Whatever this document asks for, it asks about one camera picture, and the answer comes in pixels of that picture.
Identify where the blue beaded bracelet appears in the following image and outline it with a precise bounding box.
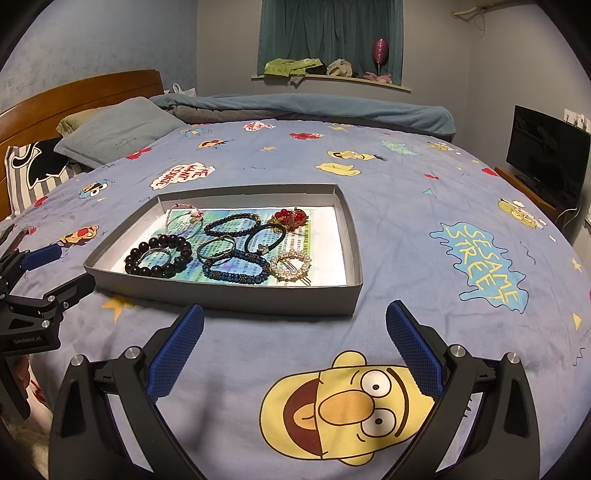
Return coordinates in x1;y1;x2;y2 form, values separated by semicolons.
202;249;271;284

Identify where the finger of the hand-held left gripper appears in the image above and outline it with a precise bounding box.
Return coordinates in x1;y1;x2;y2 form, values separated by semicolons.
0;225;64;297
44;273;97;320

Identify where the black hair tie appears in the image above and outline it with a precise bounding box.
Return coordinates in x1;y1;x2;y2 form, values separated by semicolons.
244;224;288;255

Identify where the round pearl hair clip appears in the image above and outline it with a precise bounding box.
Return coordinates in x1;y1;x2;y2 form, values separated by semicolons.
270;251;314;287

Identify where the small dark bead bracelet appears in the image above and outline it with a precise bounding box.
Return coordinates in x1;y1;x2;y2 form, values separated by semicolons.
204;213;263;237

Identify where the folded grey blue duvet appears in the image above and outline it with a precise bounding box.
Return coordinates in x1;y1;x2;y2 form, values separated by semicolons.
148;93;458;137

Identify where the person's left hand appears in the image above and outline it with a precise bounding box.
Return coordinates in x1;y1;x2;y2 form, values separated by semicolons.
13;356;32;398

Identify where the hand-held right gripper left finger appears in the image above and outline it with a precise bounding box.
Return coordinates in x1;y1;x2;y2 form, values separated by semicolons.
48;303;208;480

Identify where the red bead gold brooch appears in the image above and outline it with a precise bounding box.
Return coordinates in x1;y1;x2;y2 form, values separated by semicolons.
268;208;309;234

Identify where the teal curtain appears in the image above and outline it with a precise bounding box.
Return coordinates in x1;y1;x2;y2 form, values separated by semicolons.
259;0;405;86

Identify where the grey metal bangle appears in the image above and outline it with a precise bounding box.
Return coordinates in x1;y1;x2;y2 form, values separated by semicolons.
196;235;238;262

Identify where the green pillow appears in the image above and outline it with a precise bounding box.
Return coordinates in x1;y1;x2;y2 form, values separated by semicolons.
56;110;93;137

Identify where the black television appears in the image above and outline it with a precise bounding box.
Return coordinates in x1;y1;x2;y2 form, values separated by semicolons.
505;104;591;206

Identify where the green cloth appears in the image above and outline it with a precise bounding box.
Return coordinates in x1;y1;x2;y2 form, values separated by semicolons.
264;58;327;77

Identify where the wooden headboard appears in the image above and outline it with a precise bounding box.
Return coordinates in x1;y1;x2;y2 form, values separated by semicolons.
0;69;165;222

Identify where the window sill shelf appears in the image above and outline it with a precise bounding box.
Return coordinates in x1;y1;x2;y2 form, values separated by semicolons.
250;73;411;94

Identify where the printed blue bedsheet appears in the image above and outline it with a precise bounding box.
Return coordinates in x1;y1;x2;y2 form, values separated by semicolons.
0;117;591;480

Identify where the thin silver bangle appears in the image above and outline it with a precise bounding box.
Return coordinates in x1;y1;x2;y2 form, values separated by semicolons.
139;247;178;269

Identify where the grey pillow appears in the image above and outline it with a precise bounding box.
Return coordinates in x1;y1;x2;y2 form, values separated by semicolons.
54;97;185;169

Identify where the striped black white pillow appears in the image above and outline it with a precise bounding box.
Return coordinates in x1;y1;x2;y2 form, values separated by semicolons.
4;142;85;219

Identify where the large dark bead bracelet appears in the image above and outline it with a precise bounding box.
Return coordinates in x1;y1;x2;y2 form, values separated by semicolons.
124;234;193;278

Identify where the pink string bracelet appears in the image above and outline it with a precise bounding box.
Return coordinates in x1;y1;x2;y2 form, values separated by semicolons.
164;203;205;232

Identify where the printed paper sheet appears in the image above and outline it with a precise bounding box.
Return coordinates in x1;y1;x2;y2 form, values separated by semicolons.
122;205;348;288

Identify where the grey cardboard box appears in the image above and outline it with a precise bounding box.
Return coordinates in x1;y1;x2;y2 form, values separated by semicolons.
83;184;365;317

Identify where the wooden television stand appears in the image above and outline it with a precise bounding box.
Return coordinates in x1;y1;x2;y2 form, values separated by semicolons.
494;166;591;241

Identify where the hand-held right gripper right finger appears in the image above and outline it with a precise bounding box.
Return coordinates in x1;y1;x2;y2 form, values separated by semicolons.
385;300;541;480

